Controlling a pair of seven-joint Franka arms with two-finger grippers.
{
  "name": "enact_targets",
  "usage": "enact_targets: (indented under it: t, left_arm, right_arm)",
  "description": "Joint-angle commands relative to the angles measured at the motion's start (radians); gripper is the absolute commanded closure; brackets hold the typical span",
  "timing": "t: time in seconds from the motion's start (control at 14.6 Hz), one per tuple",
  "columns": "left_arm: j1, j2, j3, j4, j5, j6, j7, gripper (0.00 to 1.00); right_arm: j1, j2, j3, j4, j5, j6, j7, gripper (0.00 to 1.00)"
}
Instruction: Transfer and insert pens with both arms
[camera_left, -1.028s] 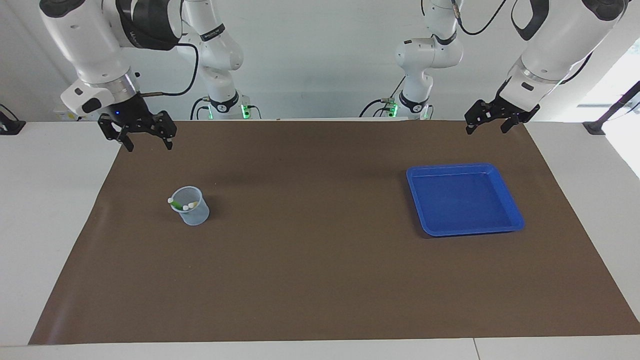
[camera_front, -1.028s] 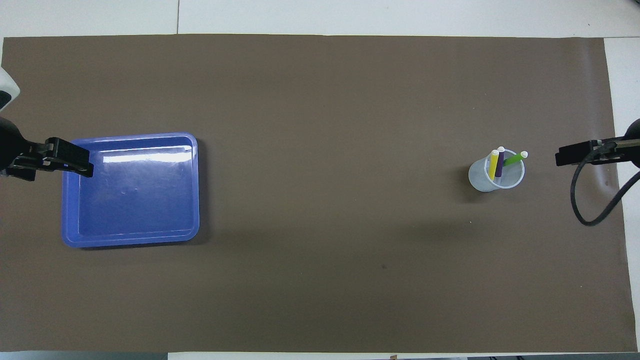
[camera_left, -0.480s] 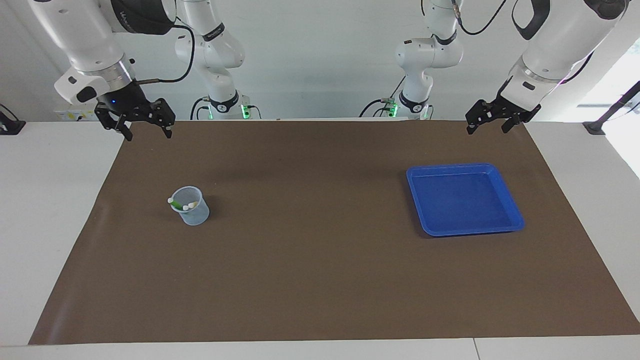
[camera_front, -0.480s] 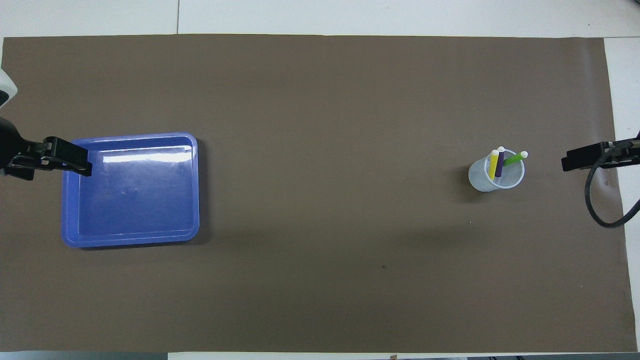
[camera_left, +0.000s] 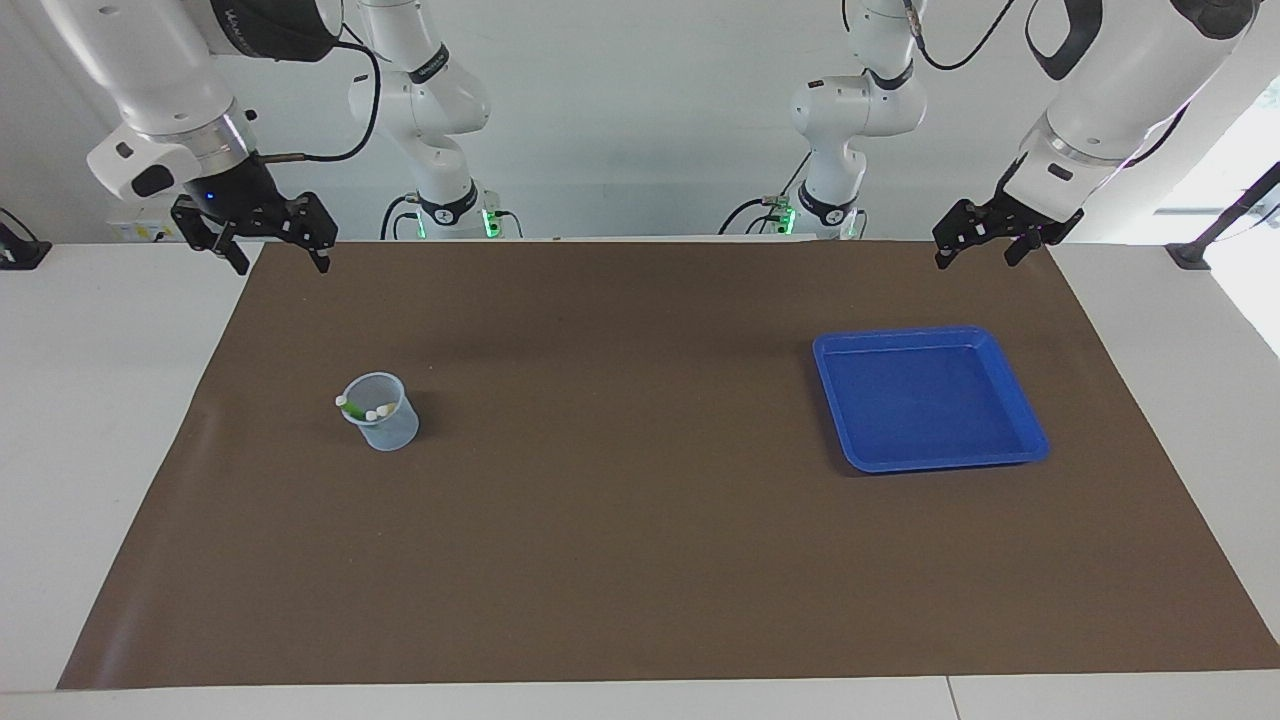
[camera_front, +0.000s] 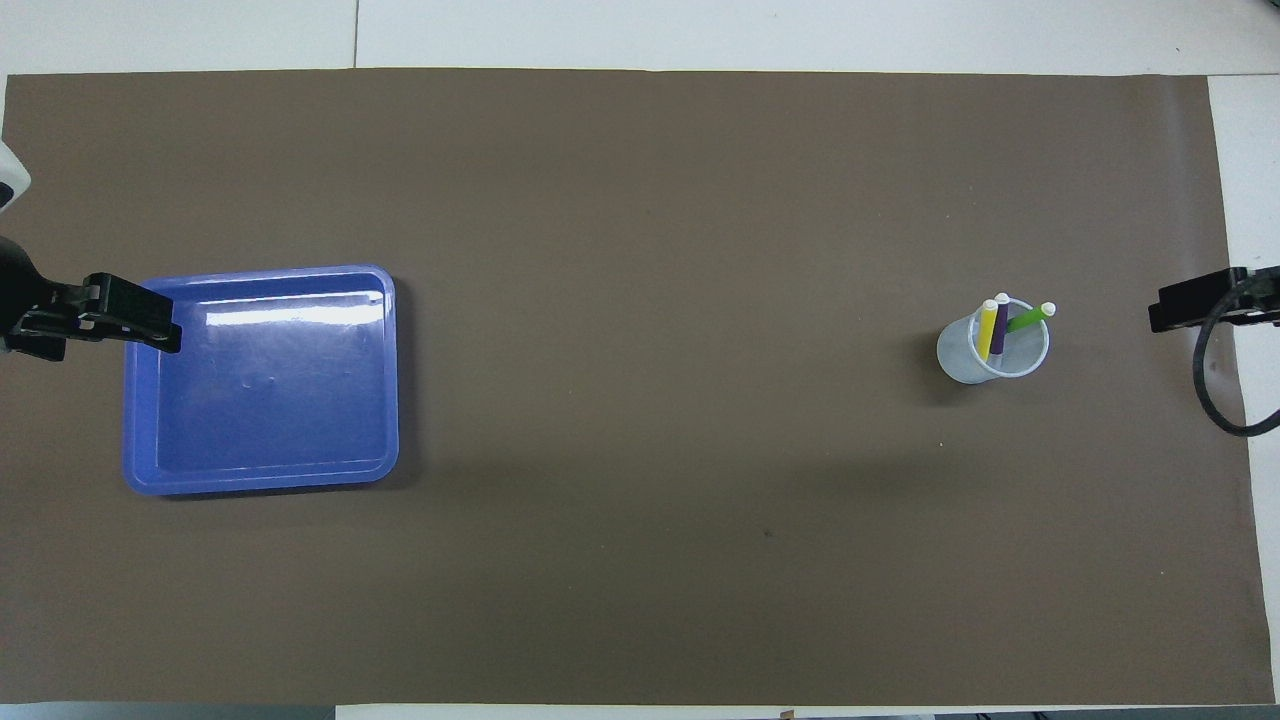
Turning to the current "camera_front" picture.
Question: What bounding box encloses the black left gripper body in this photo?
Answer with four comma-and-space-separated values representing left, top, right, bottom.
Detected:
0, 235, 91, 346

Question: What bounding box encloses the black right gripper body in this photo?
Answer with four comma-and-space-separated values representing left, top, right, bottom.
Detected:
1236, 264, 1280, 328

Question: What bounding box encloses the blue plastic tray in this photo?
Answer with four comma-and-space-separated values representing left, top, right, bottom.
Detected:
123, 264, 400, 498

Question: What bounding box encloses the translucent plastic cup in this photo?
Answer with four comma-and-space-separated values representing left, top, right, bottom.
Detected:
935, 297, 1051, 387

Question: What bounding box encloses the brown table mat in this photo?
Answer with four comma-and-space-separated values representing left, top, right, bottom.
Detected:
0, 68, 1276, 706

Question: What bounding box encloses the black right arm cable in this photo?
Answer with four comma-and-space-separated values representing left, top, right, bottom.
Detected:
1194, 280, 1280, 438

